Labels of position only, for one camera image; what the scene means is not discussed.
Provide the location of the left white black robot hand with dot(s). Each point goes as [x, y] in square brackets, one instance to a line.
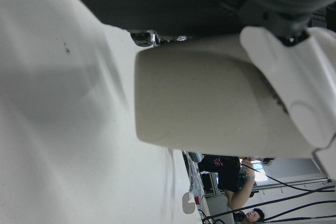
[183, 1]

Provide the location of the beige paper cup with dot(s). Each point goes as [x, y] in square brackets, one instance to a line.
[197, 98]

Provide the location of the person in black t-shirt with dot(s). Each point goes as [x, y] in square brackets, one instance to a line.
[223, 171]

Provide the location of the person in black jacket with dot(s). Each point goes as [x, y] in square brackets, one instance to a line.
[253, 216]

